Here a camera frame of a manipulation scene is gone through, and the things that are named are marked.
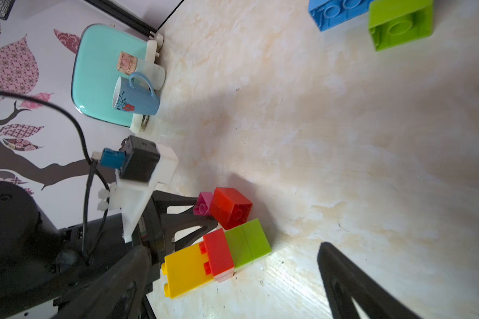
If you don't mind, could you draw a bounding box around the blue long lego brick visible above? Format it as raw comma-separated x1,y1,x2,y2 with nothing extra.
308,0,373,32

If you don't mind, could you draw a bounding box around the red small lego brick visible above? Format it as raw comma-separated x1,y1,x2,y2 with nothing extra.
199,229,235,283

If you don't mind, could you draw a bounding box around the blue floral mug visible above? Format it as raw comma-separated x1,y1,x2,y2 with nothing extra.
113,72,160,116

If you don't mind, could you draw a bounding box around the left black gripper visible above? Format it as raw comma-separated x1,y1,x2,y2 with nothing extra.
133,190,218,294

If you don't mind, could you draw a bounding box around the magenta lego brick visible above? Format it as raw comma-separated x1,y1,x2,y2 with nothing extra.
193,192,214,216

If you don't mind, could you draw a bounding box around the pink patterned small jar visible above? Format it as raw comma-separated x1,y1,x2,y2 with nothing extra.
117,52,166,90

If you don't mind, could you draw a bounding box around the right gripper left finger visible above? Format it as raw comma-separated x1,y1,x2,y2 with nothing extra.
54,247,150,318

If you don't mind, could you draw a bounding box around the lime green small lego brick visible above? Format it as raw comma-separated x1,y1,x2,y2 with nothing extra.
225,226,254,272

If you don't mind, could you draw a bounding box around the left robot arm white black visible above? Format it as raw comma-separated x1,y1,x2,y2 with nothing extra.
0,182,218,318

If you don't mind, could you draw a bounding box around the mint green toaster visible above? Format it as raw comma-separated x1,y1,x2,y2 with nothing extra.
71,24,164,134

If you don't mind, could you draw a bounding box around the yellow lego brick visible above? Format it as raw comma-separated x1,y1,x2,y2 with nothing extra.
161,242,214,299

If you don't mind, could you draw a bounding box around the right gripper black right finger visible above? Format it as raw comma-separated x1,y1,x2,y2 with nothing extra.
317,242,418,318

